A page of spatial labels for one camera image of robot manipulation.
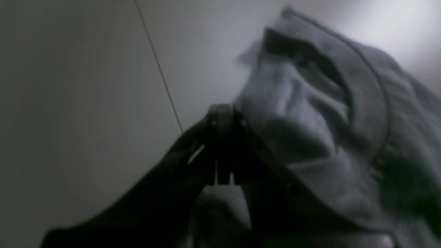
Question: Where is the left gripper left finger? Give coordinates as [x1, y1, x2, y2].
[41, 105, 218, 248]

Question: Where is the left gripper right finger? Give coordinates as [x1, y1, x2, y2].
[233, 106, 397, 248]

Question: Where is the grey T-shirt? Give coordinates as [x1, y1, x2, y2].
[182, 6, 440, 248]

